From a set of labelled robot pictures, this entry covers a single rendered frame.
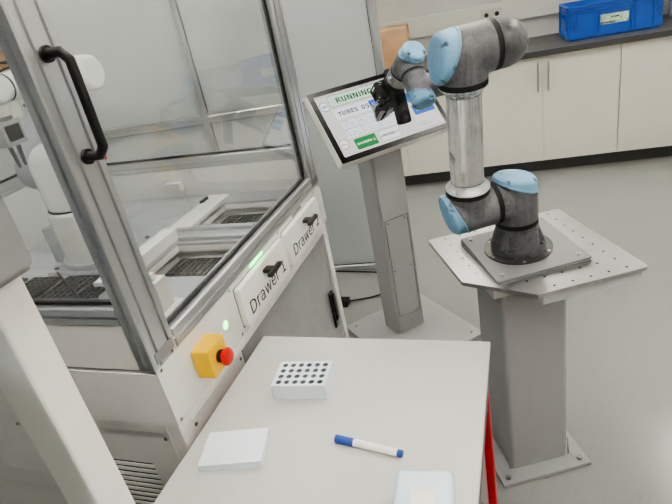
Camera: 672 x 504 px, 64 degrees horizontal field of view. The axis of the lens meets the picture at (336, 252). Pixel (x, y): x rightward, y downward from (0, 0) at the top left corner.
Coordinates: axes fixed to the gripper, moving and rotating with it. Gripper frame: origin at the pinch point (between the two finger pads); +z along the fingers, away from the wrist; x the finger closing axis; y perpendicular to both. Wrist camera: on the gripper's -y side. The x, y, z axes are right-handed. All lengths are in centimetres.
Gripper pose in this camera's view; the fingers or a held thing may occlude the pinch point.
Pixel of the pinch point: (379, 120)
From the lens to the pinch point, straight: 197.2
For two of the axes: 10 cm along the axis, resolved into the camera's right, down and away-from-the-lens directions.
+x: -8.6, 3.6, -3.6
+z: -2.5, 3.3, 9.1
